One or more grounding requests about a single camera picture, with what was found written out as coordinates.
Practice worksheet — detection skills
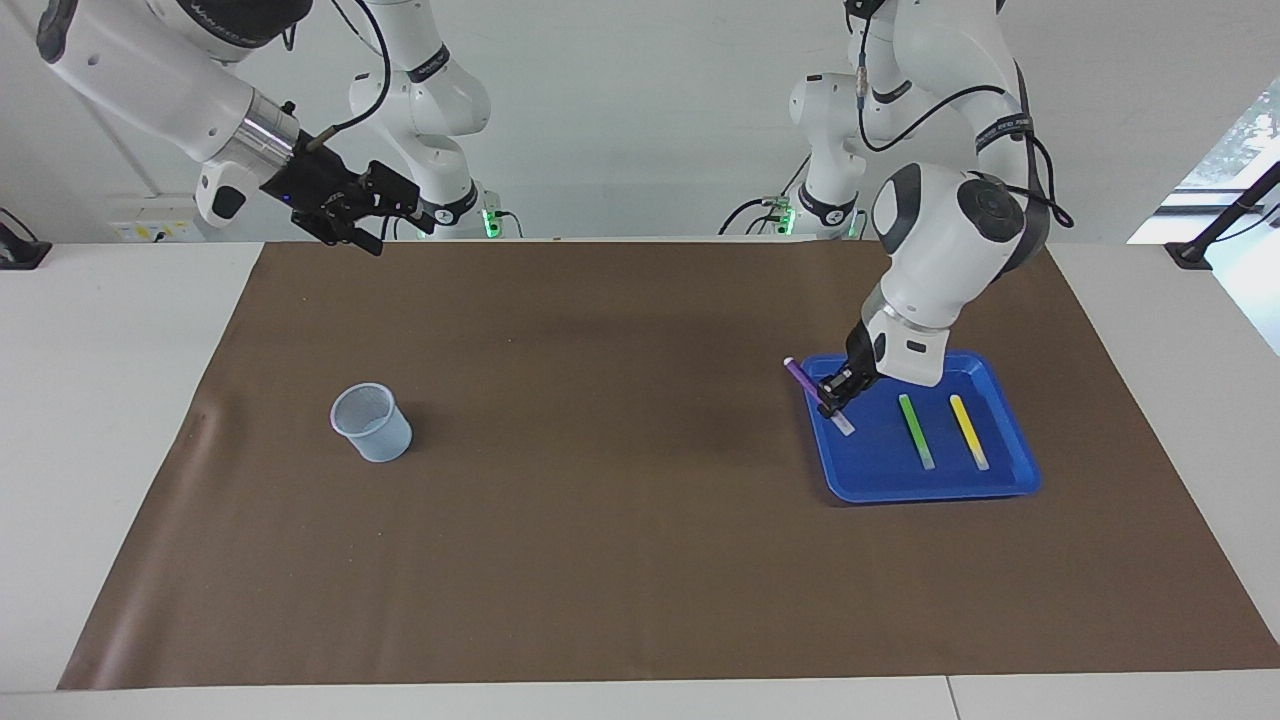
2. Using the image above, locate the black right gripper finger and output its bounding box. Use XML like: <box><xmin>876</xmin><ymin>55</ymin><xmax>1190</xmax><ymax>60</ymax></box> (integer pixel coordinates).
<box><xmin>371</xmin><ymin>162</ymin><xmax>438</xmax><ymax>236</ymax></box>
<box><xmin>321</xmin><ymin>224</ymin><xmax>386</xmax><ymax>258</ymax></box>

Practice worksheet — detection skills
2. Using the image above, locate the purple pen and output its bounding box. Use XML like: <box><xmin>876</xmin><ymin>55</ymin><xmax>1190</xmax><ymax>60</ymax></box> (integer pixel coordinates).
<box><xmin>782</xmin><ymin>356</ymin><xmax>857</xmax><ymax>437</ymax></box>

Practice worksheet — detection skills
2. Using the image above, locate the green pen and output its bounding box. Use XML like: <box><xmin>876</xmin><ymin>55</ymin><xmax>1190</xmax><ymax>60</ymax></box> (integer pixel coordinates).
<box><xmin>897</xmin><ymin>393</ymin><xmax>937</xmax><ymax>472</ymax></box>

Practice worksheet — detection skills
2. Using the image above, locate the yellow pen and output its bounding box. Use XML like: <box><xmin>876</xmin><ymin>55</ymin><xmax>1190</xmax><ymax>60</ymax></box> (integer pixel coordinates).
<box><xmin>948</xmin><ymin>394</ymin><xmax>991</xmax><ymax>472</ymax></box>

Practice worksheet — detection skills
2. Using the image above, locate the blue plastic tray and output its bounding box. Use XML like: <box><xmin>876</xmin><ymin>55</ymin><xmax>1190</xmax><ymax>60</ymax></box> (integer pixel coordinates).
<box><xmin>799</xmin><ymin>350</ymin><xmax>1043</xmax><ymax>504</ymax></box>

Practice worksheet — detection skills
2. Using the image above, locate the light blue mesh pen cup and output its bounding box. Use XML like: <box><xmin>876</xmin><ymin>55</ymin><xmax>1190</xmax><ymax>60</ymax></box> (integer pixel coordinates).
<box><xmin>329</xmin><ymin>382</ymin><xmax>414</xmax><ymax>464</ymax></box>

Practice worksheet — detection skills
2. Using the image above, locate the brown table mat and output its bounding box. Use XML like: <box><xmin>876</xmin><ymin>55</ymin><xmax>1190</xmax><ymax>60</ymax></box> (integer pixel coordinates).
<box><xmin>56</xmin><ymin>238</ymin><xmax>1280</xmax><ymax>692</ymax></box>

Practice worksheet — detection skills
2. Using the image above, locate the black clamp stand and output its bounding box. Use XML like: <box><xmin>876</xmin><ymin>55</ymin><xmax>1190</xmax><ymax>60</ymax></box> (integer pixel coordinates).
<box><xmin>1164</xmin><ymin>160</ymin><xmax>1280</xmax><ymax>272</ymax></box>

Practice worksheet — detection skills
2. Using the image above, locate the bright window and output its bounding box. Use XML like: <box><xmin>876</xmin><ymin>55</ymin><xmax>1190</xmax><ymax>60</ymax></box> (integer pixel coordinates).
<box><xmin>1127</xmin><ymin>78</ymin><xmax>1280</xmax><ymax>357</ymax></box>

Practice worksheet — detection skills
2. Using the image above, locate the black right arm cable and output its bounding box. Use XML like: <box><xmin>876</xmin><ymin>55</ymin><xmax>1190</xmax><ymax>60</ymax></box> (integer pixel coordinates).
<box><xmin>300</xmin><ymin>0</ymin><xmax>393</xmax><ymax>151</ymax></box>

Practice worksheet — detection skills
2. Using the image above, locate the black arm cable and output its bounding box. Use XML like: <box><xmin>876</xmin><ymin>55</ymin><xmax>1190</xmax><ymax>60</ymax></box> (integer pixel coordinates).
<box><xmin>845</xmin><ymin>0</ymin><xmax>1075</xmax><ymax>229</ymax></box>
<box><xmin>300</xmin><ymin>0</ymin><xmax>393</xmax><ymax>151</ymax></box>

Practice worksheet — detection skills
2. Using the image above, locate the white wall socket box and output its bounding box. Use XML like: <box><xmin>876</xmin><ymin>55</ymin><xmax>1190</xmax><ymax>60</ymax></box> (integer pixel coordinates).
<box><xmin>106</xmin><ymin>194</ymin><xmax>207</xmax><ymax>244</ymax></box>

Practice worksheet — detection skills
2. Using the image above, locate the black base cable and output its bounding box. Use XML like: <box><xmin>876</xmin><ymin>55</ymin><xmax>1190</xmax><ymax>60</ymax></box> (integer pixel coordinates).
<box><xmin>717</xmin><ymin>155</ymin><xmax>811</xmax><ymax>238</ymax></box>

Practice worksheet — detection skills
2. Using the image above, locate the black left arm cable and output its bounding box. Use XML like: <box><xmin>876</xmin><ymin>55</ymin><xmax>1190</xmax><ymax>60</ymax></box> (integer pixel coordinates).
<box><xmin>845</xmin><ymin>0</ymin><xmax>1075</xmax><ymax>229</ymax></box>

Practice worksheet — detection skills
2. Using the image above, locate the black desk mount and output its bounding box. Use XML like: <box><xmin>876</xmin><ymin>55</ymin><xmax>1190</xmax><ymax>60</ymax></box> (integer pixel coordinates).
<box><xmin>0</xmin><ymin>207</ymin><xmax>54</xmax><ymax>272</ymax></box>

